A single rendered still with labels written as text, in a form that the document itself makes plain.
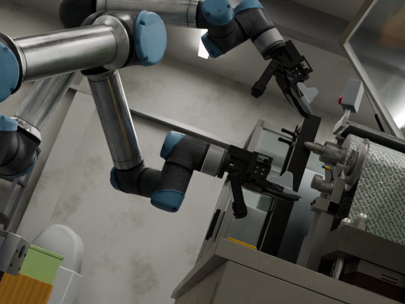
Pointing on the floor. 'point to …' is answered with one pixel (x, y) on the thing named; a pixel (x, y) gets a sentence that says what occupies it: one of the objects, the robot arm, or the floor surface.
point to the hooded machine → (75, 266)
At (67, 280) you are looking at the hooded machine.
